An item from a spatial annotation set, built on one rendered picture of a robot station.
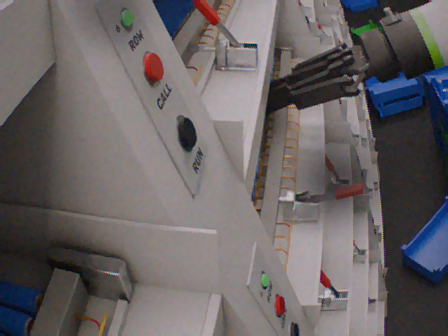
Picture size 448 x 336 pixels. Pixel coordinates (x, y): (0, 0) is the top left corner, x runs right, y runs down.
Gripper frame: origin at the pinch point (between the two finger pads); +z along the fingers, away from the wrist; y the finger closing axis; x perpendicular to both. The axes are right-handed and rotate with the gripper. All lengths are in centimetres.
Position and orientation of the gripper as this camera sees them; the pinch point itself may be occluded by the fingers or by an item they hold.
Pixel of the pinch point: (268, 97)
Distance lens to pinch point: 71.1
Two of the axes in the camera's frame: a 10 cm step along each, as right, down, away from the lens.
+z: -8.4, 3.3, 4.3
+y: -1.6, 6.1, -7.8
